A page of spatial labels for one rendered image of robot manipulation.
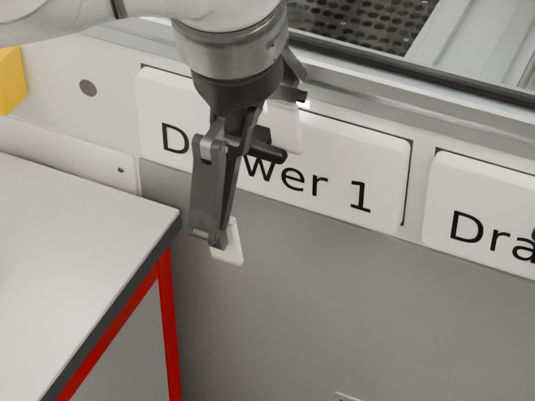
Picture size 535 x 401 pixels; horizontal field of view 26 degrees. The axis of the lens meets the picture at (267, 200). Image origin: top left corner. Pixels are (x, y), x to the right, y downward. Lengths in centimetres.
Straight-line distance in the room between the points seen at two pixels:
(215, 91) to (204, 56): 5
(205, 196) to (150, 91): 25
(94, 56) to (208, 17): 40
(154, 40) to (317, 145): 19
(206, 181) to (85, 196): 37
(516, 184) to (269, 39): 31
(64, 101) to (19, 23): 51
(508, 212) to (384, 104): 15
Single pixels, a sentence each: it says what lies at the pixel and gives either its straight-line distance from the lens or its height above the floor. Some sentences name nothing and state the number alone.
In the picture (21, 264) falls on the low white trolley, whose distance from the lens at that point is 123.
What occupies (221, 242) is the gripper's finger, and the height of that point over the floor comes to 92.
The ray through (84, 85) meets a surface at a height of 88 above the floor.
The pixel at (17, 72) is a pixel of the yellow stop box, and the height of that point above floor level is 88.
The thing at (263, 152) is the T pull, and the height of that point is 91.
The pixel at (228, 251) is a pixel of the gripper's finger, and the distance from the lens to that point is 103.
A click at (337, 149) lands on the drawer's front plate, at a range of 112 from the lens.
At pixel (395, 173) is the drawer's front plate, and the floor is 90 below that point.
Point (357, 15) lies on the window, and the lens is 106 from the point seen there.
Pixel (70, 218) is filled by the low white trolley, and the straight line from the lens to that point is 127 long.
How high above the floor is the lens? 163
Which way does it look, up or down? 43 degrees down
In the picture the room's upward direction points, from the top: straight up
